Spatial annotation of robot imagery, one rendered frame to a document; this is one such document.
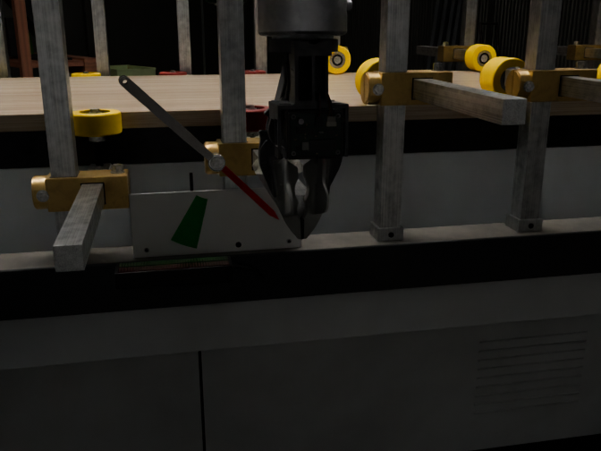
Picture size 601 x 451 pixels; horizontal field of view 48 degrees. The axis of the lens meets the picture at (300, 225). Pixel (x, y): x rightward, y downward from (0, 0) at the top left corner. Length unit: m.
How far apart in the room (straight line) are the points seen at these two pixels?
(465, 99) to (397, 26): 0.22
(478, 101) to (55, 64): 0.57
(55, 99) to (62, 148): 0.07
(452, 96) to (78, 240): 0.51
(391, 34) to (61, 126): 0.50
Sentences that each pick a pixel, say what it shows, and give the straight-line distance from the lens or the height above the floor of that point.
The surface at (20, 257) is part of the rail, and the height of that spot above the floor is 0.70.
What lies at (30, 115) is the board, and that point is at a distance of 1.19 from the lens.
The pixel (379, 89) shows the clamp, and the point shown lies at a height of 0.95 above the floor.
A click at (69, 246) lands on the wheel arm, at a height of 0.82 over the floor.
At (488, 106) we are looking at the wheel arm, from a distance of 0.83.
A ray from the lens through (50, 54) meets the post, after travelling 1.01.
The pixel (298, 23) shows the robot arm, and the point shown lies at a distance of 0.66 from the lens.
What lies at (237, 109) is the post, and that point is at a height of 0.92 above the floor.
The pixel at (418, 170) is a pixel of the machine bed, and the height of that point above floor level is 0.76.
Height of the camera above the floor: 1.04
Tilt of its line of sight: 17 degrees down
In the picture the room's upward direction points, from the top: straight up
